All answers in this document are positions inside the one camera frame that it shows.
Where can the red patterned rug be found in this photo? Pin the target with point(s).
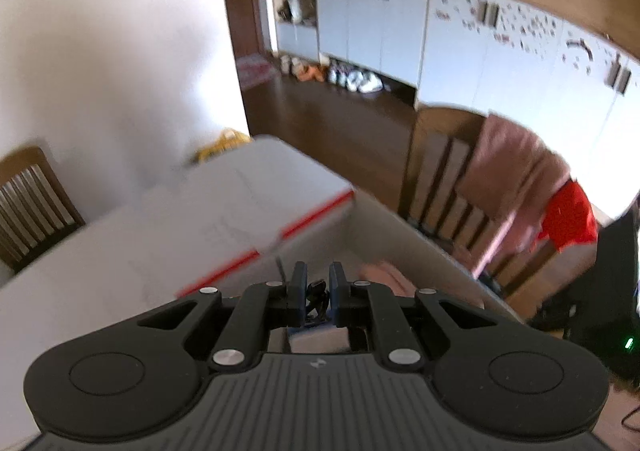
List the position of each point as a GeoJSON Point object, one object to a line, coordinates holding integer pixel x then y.
{"type": "Point", "coordinates": [257, 72]}

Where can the yellow bag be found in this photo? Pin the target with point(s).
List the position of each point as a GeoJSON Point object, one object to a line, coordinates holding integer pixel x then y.
{"type": "Point", "coordinates": [225, 143]}

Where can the light wooden slat chair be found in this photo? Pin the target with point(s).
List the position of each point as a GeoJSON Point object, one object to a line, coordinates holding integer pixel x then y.
{"type": "Point", "coordinates": [30, 201]}

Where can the white two-door cabinet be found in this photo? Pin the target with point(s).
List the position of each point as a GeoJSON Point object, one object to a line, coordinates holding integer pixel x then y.
{"type": "Point", "coordinates": [370, 31]}

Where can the small black clip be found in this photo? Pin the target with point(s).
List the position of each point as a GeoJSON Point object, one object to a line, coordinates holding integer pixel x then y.
{"type": "Point", "coordinates": [316, 298]}

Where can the white cardboard box red trim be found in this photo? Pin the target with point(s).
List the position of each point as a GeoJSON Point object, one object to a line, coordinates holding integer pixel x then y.
{"type": "Point", "coordinates": [400, 236]}

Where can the row of shoes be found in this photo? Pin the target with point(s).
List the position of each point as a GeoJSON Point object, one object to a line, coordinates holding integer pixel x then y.
{"type": "Point", "coordinates": [350, 78]}

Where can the pink fleece garment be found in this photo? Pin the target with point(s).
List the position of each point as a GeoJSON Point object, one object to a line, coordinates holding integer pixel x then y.
{"type": "Point", "coordinates": [385, 277]}

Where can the dark wooden slat chair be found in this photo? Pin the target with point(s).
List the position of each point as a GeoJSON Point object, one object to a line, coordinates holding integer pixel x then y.
{"type": "Point", "coordinates": [435, 166]}

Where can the low white cabinet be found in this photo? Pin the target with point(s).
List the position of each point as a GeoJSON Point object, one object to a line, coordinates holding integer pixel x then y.
{"type": "Point", "coordinates": [297, 41]}

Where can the white tote bag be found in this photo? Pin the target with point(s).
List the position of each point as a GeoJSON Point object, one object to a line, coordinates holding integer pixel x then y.
{"type": "Point", "coordinates": [296, 8]}

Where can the pink fringed scarf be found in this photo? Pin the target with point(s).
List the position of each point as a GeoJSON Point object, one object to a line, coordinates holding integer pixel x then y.
{"type": "Point", "coordinates": [510, 166]}

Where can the white stickered cabinet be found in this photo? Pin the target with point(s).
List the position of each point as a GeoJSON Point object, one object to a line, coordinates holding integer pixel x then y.
{"type": "Point", "coordinates": [500, 66]}

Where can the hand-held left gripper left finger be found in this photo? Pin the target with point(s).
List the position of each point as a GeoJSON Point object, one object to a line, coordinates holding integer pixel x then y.
{"type": "Point", "coordinates": [303, 301]}

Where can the red cloth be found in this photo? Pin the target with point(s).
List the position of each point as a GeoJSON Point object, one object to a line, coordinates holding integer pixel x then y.
{"type": "Point", "coordinates": [570, 216]}

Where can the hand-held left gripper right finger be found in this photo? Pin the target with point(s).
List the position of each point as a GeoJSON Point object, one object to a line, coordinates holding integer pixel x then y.
{"type": "Point", "coordinates": [332, 301]}

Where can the dark equipment pile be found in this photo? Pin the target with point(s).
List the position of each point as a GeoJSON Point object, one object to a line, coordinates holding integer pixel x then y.
{"type": "Point", "coordinates": [600, 291]}

